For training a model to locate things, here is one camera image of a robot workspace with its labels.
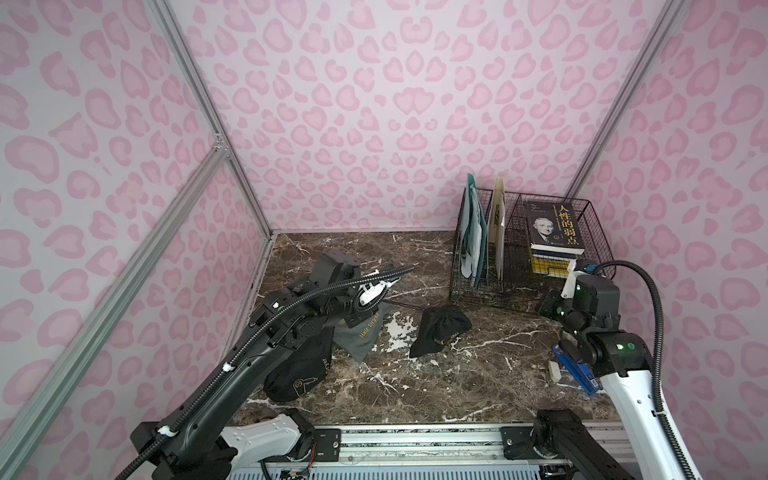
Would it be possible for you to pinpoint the black pouch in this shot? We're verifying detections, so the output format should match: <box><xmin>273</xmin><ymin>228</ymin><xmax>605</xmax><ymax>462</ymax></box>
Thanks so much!
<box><xmin>263</xmin><ymin>328</ymin><xmax>334</xmax><ymax>403</ymax></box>
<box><xmin>386</xmin><ymin>300</ymin><xmax>472</xmax><ymax>359</ymax></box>

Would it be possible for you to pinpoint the grey hair dryer pouch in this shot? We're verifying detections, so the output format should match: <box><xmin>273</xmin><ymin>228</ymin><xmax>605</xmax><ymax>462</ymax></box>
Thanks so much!
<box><xmin>333</xmin><ymin>303</ymin><xmax>392</xmax><ymax>363</ymax></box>

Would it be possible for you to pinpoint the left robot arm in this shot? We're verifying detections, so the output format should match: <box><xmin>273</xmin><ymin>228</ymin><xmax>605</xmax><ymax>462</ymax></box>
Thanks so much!
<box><xmin>118</xmin><ymin>250</ymin><xmax>414</xmax><ymax>479</ymax></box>

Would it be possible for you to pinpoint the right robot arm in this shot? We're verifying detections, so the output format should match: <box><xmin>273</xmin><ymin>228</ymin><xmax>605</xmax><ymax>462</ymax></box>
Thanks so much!
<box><xmin>531</xmin><ymin>271</ymin><xmax>701</xmax><ymax>479</ymax></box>

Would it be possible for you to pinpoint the yellow striped book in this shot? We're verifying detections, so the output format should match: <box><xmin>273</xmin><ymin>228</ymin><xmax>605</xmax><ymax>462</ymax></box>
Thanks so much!
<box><xmin>530</xmin><ymin>253</ymin><xmax>578</xmax><ymax>279</ymax></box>

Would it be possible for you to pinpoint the beige staple remover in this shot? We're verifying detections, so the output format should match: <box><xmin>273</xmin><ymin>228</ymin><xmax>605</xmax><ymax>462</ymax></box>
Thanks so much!
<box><xmin>546</xmin><ymin>361</ymin><xmax>562</xmax><ymax>384</ymax></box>

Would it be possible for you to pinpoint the blue stapler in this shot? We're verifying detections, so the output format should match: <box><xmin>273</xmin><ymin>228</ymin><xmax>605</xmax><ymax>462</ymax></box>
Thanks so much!
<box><xmin>552</xmin><ymin>341</ymin><xmax>602</xmax><ymax>396</ymax></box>

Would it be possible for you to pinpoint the black portrait book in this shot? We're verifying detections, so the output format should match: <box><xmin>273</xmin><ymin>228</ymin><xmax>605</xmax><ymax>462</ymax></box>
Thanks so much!
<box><xmin>524</xmin><ymin>202</ymin><xmax>585</xmax><ymax>256</ymax></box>

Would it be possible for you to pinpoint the black wire basket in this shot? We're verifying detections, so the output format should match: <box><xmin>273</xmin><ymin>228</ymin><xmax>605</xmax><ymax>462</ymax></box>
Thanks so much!
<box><xmin>449</xmin><ymin>192</ymin><xmax>614</xmax><ymax>314</ymax></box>

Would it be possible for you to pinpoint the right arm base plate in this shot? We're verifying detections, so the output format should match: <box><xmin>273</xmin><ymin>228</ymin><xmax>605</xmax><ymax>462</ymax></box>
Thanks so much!
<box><xmin>500</xmin><ymin>424</ymin><xmax>566</xmax><ymax>460</ymax></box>

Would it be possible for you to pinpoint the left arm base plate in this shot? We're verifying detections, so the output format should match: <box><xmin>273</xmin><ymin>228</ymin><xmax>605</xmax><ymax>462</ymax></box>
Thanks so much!
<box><xmin>265</xmin><ymin>428</ymin><xmax>342</xmax><ymax>463</ymax></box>

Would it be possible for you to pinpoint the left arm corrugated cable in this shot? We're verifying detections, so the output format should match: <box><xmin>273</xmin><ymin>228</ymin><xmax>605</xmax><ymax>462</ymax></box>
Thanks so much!
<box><xmin>113</xmin><ymin>265</ymin><xmax>416</xmax><ymax>480</ymax></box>

